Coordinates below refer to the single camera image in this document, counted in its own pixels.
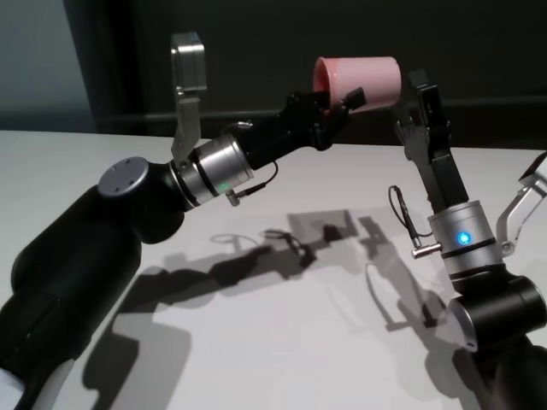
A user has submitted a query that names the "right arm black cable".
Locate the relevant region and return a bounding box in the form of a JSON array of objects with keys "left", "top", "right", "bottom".
[{"left": 386, "top": 184, "right": 442, "bottom": 261}]

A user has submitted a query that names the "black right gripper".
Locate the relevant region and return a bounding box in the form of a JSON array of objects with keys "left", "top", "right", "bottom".
[{"left": 395, "top": 69, "right": 471, "bottom": 217}]

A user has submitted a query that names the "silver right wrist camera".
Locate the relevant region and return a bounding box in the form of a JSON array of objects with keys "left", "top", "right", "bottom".
[{"left": 494, "top": 151, "right": 547, "bottom": 262}]

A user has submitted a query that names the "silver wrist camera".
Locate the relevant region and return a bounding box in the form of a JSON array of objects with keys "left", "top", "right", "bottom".
[
  {"left": 494, "top": 151, "right": 547, "bottom": 262},
  {"left": 169, "top": 30, "right": 209, "bottom": 166}
]

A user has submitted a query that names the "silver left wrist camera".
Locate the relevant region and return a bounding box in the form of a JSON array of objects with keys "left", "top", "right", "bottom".
[{"left": 169, "top": 30, "right": 209, "bottom": 166}]

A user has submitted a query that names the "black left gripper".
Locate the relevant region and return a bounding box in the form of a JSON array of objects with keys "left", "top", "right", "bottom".
[{"left": 244, "top": 86, "right": 368, "bottom": 171}]

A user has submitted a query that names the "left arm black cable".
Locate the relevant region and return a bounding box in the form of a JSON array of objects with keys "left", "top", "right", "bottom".
[{"left": 225, "top": 160, "right": 281, "bottom": 209}]

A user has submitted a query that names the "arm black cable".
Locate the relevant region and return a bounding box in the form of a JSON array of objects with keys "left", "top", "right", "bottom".
[
  {"left": 225, "top": 160, "right": 281, "bottom": 209},
  {"left": 386, "top": 184, "right": 442, "bottom": 261}
]

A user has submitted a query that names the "pink plastic cup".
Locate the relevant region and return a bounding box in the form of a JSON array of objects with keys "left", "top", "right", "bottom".
[{"left": 313, "top": 54, "right": 403, "bottom": 114}]

